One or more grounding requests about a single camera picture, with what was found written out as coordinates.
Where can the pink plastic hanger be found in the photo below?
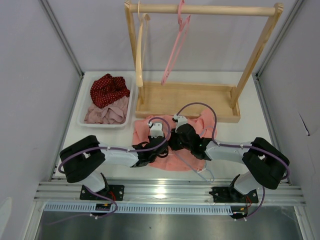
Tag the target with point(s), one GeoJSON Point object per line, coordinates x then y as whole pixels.
{"type": "Point", "coordinates": [184, 25]}

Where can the light blue wire hanger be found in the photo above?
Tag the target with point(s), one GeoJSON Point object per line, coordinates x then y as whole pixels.
{"type": "Point", "coordinates": [196, 164]}

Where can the red polka dot cloth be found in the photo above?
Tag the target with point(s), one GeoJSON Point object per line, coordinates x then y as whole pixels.
{"type": "Point", "coordinates": [108, 89]}

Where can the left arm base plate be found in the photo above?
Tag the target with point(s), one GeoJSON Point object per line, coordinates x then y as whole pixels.
{"type": "Point", "coordinates": [115, 192]}

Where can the aluminium mounting rail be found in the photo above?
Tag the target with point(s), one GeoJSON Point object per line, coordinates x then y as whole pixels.
{"type": "Point", "coordinates": [164, 191]}

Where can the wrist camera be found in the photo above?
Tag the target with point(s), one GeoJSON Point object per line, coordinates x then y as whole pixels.
{"type": "Point", "coordinates": [179, 120]}
{"type": "Point", "coordinates": [156, 130]}

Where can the beige wooden hanger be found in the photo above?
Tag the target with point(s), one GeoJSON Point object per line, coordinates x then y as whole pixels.
{"type": "Point", "coordinates": [141, 45]}

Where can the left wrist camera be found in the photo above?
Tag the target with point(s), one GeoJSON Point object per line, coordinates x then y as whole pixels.
{"type": "Point", "coordinates": [156, 130]}

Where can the salmon pink skirt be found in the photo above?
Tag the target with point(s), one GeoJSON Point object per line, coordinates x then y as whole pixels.
{"type": "Point", "coordinates": [170, 163]}

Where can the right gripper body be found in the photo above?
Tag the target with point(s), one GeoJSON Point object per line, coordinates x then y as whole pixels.
{"type": "Point", "coordinates": [177, 143]}

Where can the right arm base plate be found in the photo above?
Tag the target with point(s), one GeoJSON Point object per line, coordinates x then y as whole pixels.
{"type": "Point", "coordinates": [224, 194]}

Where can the dusty pink cloth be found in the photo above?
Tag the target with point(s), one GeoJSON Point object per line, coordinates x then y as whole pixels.
{"type": "Point", "coordinates": [113, 114]}

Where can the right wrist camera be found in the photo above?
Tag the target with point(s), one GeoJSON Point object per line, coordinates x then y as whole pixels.
{"type": "Point", "coordinates": [179, 120]}

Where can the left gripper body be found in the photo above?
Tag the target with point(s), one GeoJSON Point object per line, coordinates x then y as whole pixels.
{"type": "Point", "coordinates": [152, 158]}

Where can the wooden clothes rack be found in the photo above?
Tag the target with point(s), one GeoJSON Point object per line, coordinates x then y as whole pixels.
{"type": "Point", "coordinates": [168, 99]}

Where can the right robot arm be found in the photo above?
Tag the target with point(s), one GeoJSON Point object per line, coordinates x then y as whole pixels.
{"type": "Point", "coordinates": [266, 165]}

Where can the white slotted cable duct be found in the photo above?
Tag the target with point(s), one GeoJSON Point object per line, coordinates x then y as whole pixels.
{"type": "Point", "coordinates": [127, 208]}

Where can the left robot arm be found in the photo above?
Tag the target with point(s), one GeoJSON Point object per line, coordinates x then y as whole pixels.
{"type": "Point", "coordinates": [80, 161]}

